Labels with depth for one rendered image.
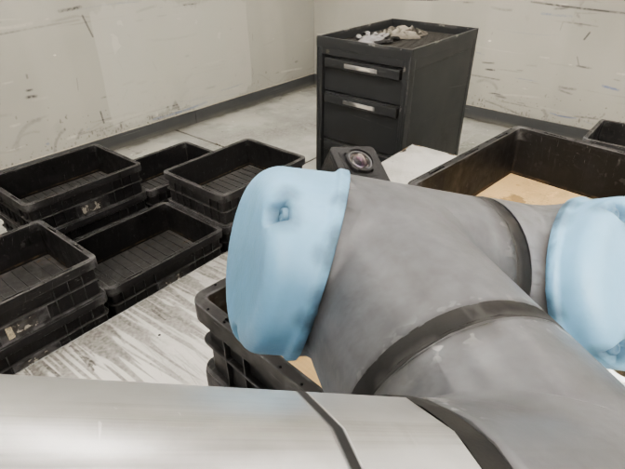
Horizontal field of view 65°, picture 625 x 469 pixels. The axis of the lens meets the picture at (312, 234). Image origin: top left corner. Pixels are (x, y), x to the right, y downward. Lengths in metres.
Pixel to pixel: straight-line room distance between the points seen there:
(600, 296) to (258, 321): 0.13
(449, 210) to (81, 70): 3.32
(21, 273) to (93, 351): 0.69
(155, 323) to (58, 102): 2.63
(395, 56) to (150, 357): 1.49
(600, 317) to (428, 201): 0.08
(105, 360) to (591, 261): 0.75
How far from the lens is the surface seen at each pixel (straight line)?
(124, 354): 0.86
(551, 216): 0.24
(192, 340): 0.85
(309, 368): 0.61
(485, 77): 4.10
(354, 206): 0.18
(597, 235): 0.22
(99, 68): 3.52
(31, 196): 1.96
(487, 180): 1.06
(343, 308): 0.16
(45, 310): 1.32
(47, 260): 1.57
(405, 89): 2.00
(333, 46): 2.16
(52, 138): 3.45
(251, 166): 1.96
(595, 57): 3.87
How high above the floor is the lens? 1.28
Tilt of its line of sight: 32 degrees down
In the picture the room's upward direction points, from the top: straight up
